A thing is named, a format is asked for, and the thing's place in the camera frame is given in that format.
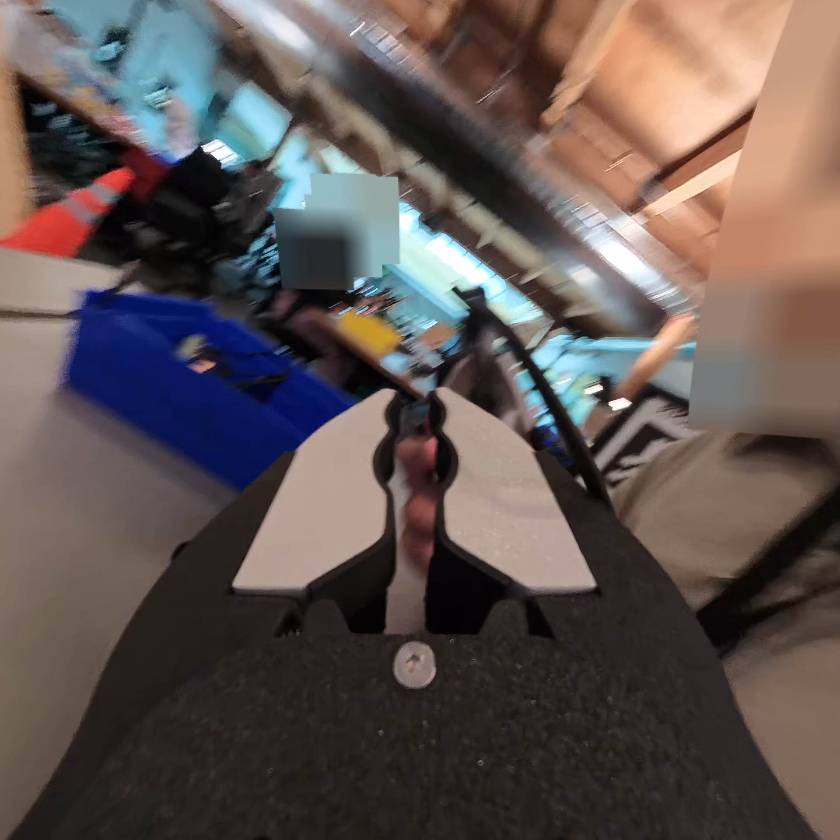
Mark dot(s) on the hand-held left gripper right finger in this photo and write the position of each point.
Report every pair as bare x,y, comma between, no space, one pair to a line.
512,518

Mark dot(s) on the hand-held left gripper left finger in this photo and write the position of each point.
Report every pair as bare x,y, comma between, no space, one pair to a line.
315,518

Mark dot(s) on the grey USB hub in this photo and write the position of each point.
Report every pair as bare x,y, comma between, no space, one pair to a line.
564,420

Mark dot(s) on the blue plastic bin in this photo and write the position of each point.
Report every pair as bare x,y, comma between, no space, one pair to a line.
164,407

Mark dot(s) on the person's right hand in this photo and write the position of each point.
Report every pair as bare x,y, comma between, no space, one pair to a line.
417,459

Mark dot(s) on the yellow plastic bin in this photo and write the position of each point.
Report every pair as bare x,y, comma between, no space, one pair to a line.
367,331

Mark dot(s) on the orange traffic cone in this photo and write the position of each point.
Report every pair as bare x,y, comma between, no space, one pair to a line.
72,216

